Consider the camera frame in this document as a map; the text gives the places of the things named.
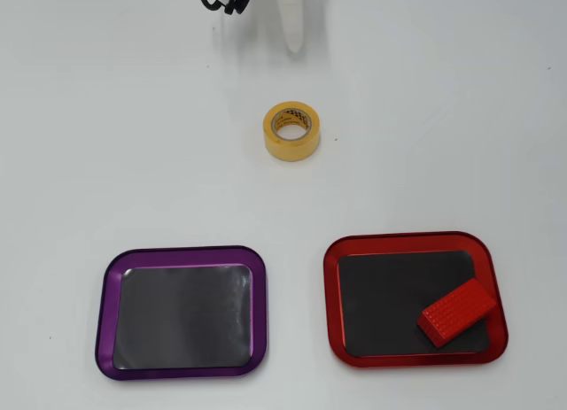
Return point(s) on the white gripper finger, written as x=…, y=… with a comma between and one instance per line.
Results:
x=292, y=25

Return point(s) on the red studded block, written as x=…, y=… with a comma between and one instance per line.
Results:
x=456, y=312

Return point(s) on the red square dish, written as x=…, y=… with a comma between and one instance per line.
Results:
x=381, y=304

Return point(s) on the purple square dish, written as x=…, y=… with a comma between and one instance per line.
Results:
x=186, y=317

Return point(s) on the yellow tape roll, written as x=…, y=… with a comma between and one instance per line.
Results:
x=292, y=146

